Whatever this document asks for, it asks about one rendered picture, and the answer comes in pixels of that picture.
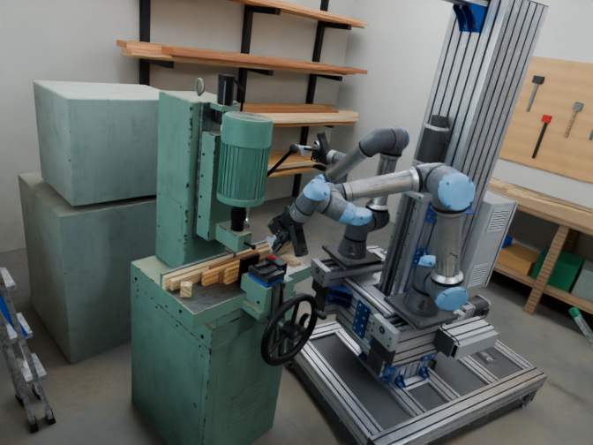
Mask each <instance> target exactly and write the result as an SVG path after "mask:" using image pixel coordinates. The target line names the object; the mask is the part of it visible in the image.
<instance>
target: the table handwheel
mask: <svg viewBox="0 0 593 445"><path fill-rule="evenodd" d="M302 301H307V302H309V303H310V305H311V309H312V310H313V309H314V308H315V309H318V310H319V306H318V302H317V300H316V298H315V297H314V296H312V295H311V294H308V293H301V294H297V295H295V296H294V297H292V298H290V299H288V300H287V301H286V302H285V303H283V304H282V305H281V306H280V307H279V308H278V310H277V311H276V312H275V313H274V315H273V316H272V318H271V315H269V316H267V317H266V318H267V319H268V320H269V322H268V324H267V325H266V329H265V331H264V334H263V336H262V340H261V345H260V352H261V357H262V358H263V360H264V361H265V362H266V363H267V364H268V365H270V366H280V365H282V364H285V363H286V362H288V361H290V360H291V359H292V358H294V357H295V356H296V354H297V353H298V352H299V351H300V350H302V349H303V347H304V346H305V345H306V343H307V342H308V340H309V338H310V337H311V335H312V332H313V330H314V328H315V326H316V323H317V319H318V316H317V315H316V314H315V313H313V312H312V313H311V318H310V321H309V324H308V326H307V329H306V330H305V332H303V331H300V330H301V328H300V326H299V325H298V324H297V323H296V318H297V311H298V307H299V305H300V302H302ZM293 305H294V311H293V314H292V317H291V320H288V321H286V320H285V319H283V318H282V316H283V315H284V314H285V313H286V312H287V311H288V310H289V309H290V308H291V307H292V306H293ZM276 325H277V326H278V327H279V328H281V333H282V336H281V337H280V338H279V339H278V340H277V341H276V342H275V343H274V344H273V345H272V346H271V347H270V348H269V349H268V347H269V342H270V338H271V335H272V334H273V332H274V329H275V327H276ZM298 335H300V336H302V337H301V339H300V340H299V341H298V343H297V344H296V345H295V346H294V347H293V348H292V349H291V350H290V351H289V352H288V353H286V354H285V355H283V356H281V357H279V358H272V357H271V356H270V354H271V353H272V352H273V351H274V349H275V348H276V347H277V346H278V345H279V344H280V343H282V342H283V341H284V340H285V339H286V338H288V339H290V340H293V339H295V338H297V337H298Z"/></svg>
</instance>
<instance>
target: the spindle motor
mask: <svg viewBox="0 0 593 445"><path fill-rule="evenodd" d="M273 126H274V123H273V120H272V118H270V117H267V116H263V115H260V114H255V113H250V112H242V111H229V112H226V113H225V114H224V115H223V117H222V127H221V150H220V161H219V173H218V184H217V194H216V198H217V199H218V200H219V201H220V202H222V203H225V204H227V205H231V206H234V207H256V206H259V205H261V204H262V203H263V202H264V197H265V189H266V175H267V168H268V161H269V154H270V147H271V140H272V133H273Z"/></svg>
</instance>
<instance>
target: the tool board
mask: <svg viewBox="0 0 593 445"><path fill-rule="evenodd" d="M498 157H500V158H504V159H507V160H510V161H514V162H519V163H522V164H526V165H529V166H532V167H535V168H539V169H542V170H548V171H550V172H554V173H557V174H560V175H564V176H567V177H572V178H576V179H579V180H582V181H585V182H589V183H592V184H593V64H591V63H584V62H576V61H569V60H562V59H555V58H548V57H535V56H532V58H531V61H530V63H529V68H528V70H527V73H526V76H525V79H524V81H523V84H522V89H521V92H520V94H519V97H518V100H517V103H516V105H515V108H514V112H513V115H512V117H511V120H510V123H509V126H508V128H507V133H506V136H505V138H504V141H503V144H502V147H501V149H500V152H499V156H498Z"/></svg>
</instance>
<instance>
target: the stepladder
mask: <svg viewBox="0 0 593 445"><path fill-rule="evenodd" d="M14 290H17V287H16V283H15V282H14V281H13V280H12V278H11V276H10V274H9V272H8V271H7V269H6V268H0V344H1V347H2V350H3V353H4V357H5V361H6V364H7V366H8V369H9V372H10V375H11V379H12V383H13V386H14V388H15V391H16V394H15V397H16V399H17V401H18V402H19V403H20V404H21V405H22V407H24V406H25V409H26V414H27V416H28V420H29V426H30V430H31V433H35V432H37V431H39V429H38V424H37V419H36V417H35V415H34V414H33V411H32V407H31V404H30V402H29V399H28V395H27V392H26V388H25V384H24V382H23V379H24V381H25V383H26V385H27V386H30V385H32V391H33V392H34V394H35V395H36V397H37V398H38V399H39V400H41V402H42V404H43V407H44V410H45V412H46V416H47V419H48V422H49V425H53V424H55V423H56V419H55V416H54V413H53V411H52V408H50V407H49V402H48V400H47V397H46V395H45V392H44V389H43V387H42V385H41V381H43V380H46V379H48V377H47V374H46V372H45V370H44V368H43V366H42V365H41V362H40V360H39V359H38V358H37V356H36V354H35V353H32V354H31V353H30V350H29V348H28V345H27V343H26V339H28V338H31V337H33V332H32V330H31V329H30V328H29V326H28V324H27V323H26V320H25V318H24V317H23V315H22V313H16V311H15V309H14V306H13V303H12V301H11V297H10V294H9V292H10V291H14ZM13 343H16V345H17V347H18V350H19V354H20V356H21V358H16V356H15V352H14V349H13V347H12V344H13ZM22 377H23V379H22Z"/></svg>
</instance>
